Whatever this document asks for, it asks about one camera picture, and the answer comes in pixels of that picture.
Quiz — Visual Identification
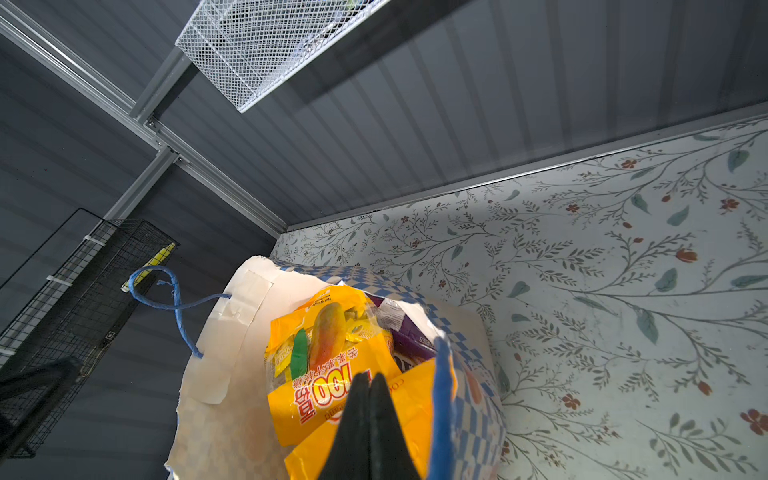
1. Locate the purple white snack bag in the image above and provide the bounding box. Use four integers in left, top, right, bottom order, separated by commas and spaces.
367, 293, 436, 369

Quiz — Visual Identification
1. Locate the white wire mesh basket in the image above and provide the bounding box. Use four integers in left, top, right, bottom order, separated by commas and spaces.
175, 0, 387, 113

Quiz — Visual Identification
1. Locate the yellow marker in black basket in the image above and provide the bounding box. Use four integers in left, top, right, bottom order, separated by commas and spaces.
121, 242, 176, 293

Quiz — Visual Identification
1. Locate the black wire basket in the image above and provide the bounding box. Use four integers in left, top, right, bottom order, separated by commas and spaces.
1, 208, 178, 460

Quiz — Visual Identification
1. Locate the blue checkered paper bag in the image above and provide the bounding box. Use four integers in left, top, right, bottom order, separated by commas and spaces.
166, 256, 506, 479

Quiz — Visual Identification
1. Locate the yellow gummy bag back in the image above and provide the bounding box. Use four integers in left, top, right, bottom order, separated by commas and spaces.
284, 359, 436, 479

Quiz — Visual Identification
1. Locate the yellow gummy bag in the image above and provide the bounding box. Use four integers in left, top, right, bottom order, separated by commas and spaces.
264, 285, 401, 447
284, 359, 436, 479

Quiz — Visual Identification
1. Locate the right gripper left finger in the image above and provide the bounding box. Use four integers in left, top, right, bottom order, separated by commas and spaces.
319, 373, 370, 480

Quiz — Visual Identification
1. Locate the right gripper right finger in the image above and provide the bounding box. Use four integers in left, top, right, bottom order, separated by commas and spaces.
369, 374, 420, 480

